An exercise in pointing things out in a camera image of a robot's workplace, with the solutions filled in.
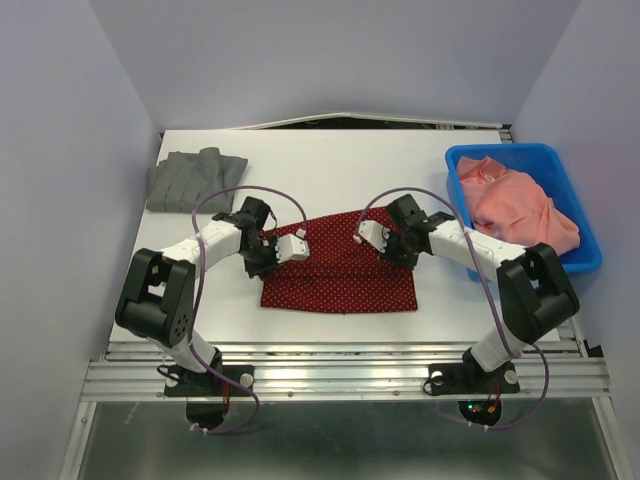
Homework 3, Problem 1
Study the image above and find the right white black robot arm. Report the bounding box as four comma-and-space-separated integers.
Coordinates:
357, 194, 580, 396

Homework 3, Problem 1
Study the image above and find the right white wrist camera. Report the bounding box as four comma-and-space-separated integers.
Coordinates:
353, 220, 391, 253

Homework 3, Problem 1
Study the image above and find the aluminium frame rail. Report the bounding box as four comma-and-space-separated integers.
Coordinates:
81, 340, 611, 403

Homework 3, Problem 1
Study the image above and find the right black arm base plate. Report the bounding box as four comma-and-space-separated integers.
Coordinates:
422, 362, 520, 396

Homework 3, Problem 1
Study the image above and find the red polka dot skirt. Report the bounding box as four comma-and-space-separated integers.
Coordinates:
260, 211, 418, 314

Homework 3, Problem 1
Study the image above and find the grey pleated skirt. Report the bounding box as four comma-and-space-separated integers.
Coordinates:
146, 147, 248, 213

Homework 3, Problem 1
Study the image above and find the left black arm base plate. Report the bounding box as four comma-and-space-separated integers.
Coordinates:
156, 365, 254, 398

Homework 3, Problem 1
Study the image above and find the purple cable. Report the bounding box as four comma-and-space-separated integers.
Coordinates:
187, 185, 309, 435
353, 186, 552, 432

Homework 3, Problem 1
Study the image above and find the pink skirt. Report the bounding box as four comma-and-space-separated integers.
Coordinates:
457, 157, 581, 255

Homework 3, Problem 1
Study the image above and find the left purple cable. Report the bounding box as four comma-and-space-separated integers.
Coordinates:
187, 185, 309, 435

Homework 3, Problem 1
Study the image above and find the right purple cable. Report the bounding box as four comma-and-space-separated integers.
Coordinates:
353, 186, 552, 432

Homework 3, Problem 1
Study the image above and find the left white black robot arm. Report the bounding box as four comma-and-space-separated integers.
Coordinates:
115, 197, 277, 397

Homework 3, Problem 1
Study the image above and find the blue plastic bin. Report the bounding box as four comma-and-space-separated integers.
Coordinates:
444, 142, 605, 282

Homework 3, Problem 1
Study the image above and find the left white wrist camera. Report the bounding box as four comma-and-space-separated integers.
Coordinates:
275, 234, 310, 264

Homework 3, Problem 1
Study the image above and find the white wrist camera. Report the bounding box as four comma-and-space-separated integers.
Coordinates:
275, 234, 310, 264
353, 220, 391, 253

